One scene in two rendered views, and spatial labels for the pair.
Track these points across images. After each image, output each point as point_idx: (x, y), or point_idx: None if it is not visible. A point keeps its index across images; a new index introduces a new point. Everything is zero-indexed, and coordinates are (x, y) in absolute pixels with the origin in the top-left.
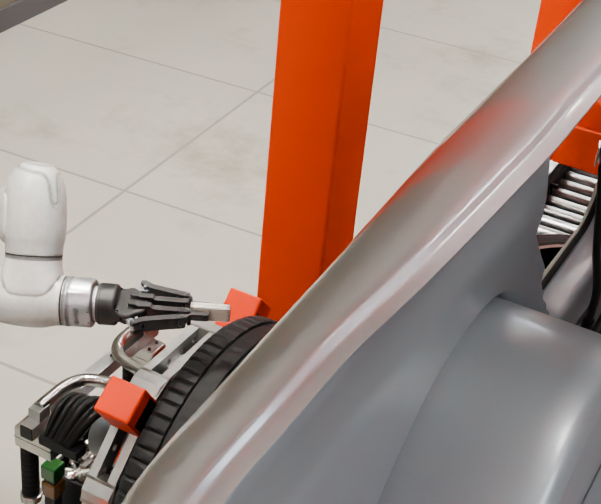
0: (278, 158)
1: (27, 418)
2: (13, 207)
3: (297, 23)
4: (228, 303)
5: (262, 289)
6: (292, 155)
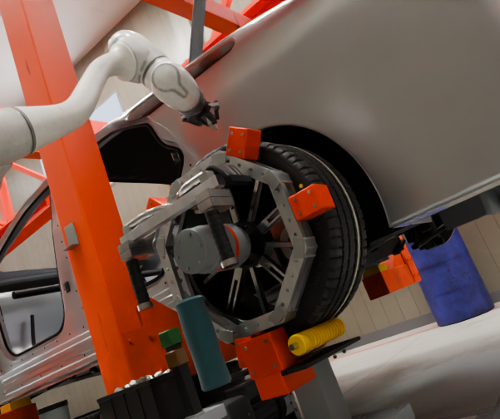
0: (81, 184)
1: (210, 178)
2: (142, 37)
3: None
4: (157, 199)
5: (105, 273)
6: (87, 180)
